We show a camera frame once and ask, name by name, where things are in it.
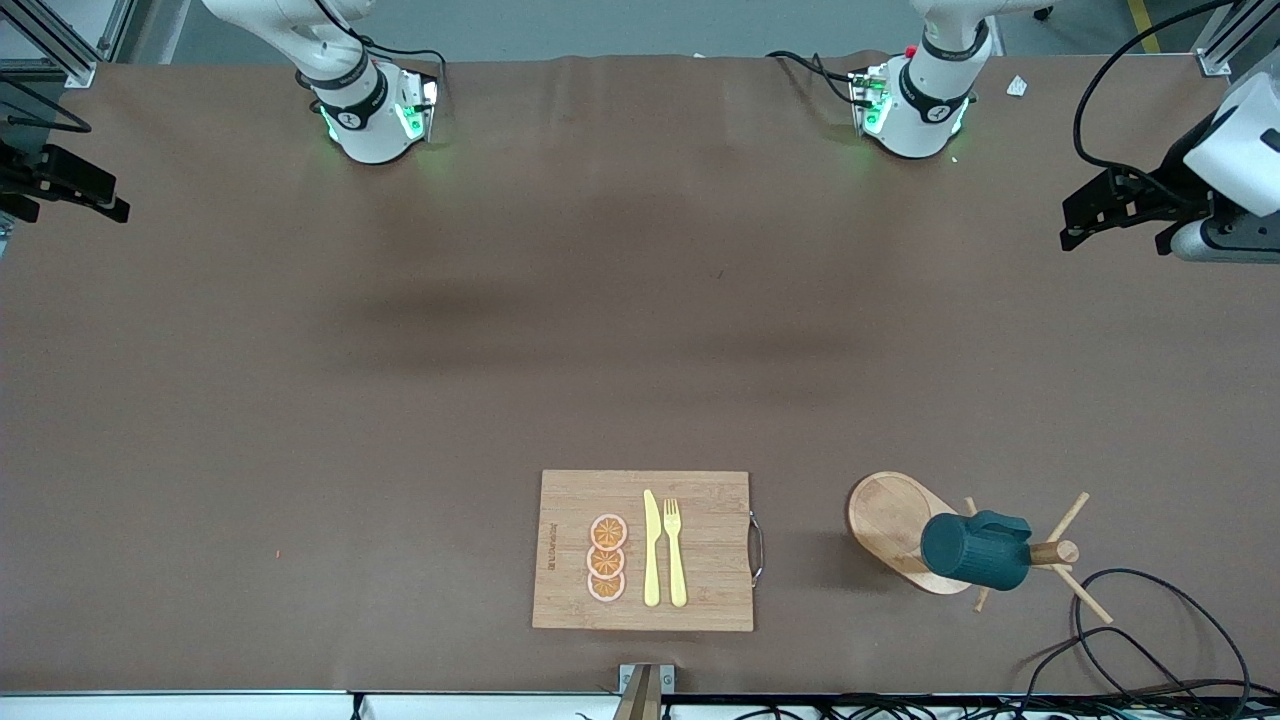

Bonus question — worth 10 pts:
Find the dark green ribbed cup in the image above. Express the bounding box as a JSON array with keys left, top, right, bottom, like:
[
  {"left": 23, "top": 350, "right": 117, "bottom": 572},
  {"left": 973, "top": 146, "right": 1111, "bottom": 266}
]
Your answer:
[{"left": 920, "top": 510, "right": 1033, "bottom": 591}]

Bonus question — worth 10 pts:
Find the wooden cup tree stand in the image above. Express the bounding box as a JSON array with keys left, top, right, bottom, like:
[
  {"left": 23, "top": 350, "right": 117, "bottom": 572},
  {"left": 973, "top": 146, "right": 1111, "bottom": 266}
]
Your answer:
[{"left": 847, "top": 471, "right": 1114, "bottom": 625}]

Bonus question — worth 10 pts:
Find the brown table cover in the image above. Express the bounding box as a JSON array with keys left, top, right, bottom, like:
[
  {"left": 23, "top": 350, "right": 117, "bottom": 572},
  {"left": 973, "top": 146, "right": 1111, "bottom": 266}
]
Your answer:
[{"left": 0, "top": 52, "right": 1280, "bottom": 696}]

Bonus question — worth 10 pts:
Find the yellow plastic fork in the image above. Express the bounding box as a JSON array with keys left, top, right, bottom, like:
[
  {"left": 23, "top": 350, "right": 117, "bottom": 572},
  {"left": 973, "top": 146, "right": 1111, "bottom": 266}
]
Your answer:
[{"left": 663, "top": 498, "right": 689, "bottom": 608}]

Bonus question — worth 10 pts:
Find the bamboo cutting board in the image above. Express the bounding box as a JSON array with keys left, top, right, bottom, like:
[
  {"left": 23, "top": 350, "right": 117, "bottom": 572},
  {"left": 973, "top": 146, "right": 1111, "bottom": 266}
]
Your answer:
[{"left": 532, "top": 470, "right": 766, "bottom": 633}]

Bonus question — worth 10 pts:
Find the yellow plastic knife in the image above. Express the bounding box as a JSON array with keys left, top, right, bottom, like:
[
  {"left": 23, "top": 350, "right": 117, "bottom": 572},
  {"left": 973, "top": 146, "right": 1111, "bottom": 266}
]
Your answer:
[{"left": 643, "top": 489, "right": 662, "bottom": 608}]

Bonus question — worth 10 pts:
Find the aluminium frame post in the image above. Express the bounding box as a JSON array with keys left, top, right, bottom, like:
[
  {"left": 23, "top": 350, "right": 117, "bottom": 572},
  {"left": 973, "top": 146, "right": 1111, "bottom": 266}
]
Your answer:
[
  {"left": 0, "top": 0, "right": 136, "bottom": 89},
  {"left": 1195, "top": 0, "right": 1280, "bottom": 76}
]

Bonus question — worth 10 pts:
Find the black left arm base cable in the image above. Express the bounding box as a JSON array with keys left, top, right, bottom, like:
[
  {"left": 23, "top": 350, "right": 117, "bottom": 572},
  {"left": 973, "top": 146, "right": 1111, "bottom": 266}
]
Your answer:
[{"left": 766, "top": 48, "right": 871, "bottom": 106}]

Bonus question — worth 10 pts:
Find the black arm base cable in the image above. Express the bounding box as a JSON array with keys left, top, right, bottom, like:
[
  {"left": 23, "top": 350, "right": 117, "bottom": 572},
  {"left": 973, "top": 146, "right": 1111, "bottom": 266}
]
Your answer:
[
  {"left": 766, "top": 48, "right": 871, "bottom": 106},
  {"left": 355, "top": 35, "right": 448, "bottom": 101}
]

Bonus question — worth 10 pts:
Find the black looped floor cable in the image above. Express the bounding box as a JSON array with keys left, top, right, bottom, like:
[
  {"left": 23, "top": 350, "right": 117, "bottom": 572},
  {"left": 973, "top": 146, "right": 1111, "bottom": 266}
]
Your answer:
[{"left": 1072, "top": 568, "right": 1253, "bottom": 701}]

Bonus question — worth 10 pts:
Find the black right arm base cable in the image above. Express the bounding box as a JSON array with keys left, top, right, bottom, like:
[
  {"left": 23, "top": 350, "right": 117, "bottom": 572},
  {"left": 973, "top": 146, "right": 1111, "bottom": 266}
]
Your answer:
[{"left": 355, "top": 35, "right": 448, "bottom": 101}]

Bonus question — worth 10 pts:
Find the black thin floor cable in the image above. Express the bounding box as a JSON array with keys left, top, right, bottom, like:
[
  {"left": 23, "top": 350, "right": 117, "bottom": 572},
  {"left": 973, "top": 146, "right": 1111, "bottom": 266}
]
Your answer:
[{"left": 1018, "top": 630, "right": 1201, "bottom": 716}]

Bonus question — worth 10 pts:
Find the white table edge rail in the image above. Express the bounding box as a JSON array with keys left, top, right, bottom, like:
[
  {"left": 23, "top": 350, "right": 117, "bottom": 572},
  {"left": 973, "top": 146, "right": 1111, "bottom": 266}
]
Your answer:
[{"left": 0, "top": 690, "right": 1280, "bottom": 720}]

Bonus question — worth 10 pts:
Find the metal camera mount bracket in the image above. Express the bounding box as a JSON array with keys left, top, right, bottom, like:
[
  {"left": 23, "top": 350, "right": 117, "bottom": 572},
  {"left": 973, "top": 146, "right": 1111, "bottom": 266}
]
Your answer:
[{"left": 612, "top": 663, "right": 676, "bottom": 720}]

